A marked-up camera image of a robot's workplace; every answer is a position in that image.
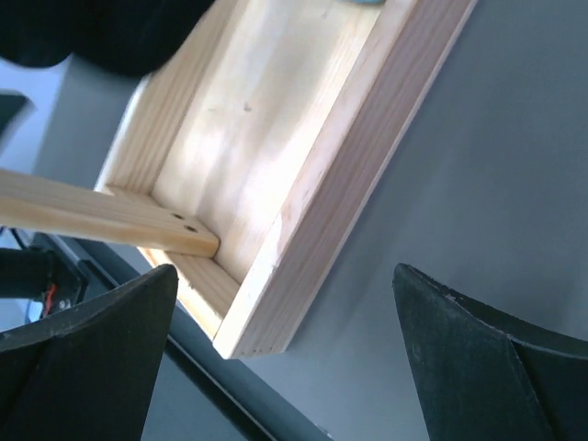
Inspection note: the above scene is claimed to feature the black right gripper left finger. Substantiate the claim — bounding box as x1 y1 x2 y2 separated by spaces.
1 265 178 440

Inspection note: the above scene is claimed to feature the blue ribbed sock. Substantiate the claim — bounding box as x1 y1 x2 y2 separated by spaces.
342 0 386 6

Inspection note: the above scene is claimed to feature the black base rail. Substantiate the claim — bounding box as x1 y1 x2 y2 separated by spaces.
0 229 336 441

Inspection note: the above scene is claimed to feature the wooden hanger stand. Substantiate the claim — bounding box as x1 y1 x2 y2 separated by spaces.
1 1 474 359

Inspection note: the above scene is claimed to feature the black sock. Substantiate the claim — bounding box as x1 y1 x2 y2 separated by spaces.
1 0 213 78

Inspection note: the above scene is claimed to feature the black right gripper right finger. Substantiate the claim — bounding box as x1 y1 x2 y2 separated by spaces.
392 264 587 440

